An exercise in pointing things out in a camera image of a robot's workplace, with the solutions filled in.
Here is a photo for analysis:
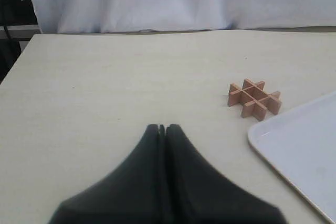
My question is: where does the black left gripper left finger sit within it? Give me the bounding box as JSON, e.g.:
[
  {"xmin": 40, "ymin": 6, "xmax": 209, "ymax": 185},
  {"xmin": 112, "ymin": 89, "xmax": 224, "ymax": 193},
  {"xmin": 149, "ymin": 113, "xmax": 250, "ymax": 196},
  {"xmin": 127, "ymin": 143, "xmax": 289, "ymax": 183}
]
[{"xmin": 50, "ymin": 124, "xmax": 162, "ymax": 223}]

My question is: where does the notched wooden block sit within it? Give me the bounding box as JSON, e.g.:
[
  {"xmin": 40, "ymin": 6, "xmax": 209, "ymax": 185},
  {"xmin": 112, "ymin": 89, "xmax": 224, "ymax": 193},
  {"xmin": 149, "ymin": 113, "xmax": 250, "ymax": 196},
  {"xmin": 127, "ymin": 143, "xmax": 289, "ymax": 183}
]
[
  {"xmin": 227, "ymin": 79, "xmax": 282, "ymax": 121},
  {"xmin": 227, "ymin": 83, "xmax": 257, "ymax": 106},
  {"xmin": 240, "ymin": 91, "xmax": 282, "ymax": 121},
  {"xmin": 243, "ymin": 79, "xmax": 267, "ymax": 101}
]

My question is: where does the white backdrop cloth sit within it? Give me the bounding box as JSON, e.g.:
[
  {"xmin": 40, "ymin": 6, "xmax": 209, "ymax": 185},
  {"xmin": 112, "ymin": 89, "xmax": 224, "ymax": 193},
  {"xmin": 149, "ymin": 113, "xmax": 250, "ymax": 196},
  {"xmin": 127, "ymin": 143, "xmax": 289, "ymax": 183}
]
[{"xmin": 31, "ymin": 0, "xmax": 335, "ymax": 33}]

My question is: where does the white plastic tray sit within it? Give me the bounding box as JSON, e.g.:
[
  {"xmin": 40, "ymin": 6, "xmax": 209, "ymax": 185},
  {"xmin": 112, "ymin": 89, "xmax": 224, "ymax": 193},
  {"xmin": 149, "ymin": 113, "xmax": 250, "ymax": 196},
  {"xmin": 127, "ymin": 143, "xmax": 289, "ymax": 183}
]
[{"xmin": 247, "ymin": 92, "xmax": 335, "ymax": 223}]

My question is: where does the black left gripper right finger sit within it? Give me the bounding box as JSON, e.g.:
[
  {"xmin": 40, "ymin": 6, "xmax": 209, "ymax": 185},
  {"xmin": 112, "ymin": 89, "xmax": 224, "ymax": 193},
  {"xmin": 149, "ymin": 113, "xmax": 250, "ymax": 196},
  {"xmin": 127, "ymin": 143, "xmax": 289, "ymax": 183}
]
[{"xmin": 165, "ymin": 124, "xmax": 286, "ymax": 223}]

